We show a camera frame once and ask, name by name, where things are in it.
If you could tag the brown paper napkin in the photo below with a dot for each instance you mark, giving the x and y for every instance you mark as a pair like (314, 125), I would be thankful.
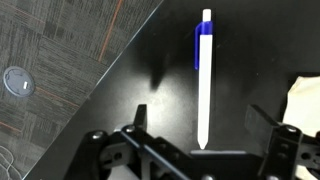
(305, 106)

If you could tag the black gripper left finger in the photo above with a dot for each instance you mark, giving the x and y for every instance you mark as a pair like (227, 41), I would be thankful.
(141, 116)

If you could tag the white pen with blue clip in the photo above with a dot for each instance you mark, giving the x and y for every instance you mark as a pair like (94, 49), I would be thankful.
(204, 93)

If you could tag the black work table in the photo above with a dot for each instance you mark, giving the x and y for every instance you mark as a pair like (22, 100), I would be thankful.
(166, 66)

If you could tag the round floor outlet cover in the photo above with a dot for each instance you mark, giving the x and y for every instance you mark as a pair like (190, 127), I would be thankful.
(18, 81)

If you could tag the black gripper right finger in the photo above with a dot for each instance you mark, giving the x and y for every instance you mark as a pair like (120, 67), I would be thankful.
(263, 121)

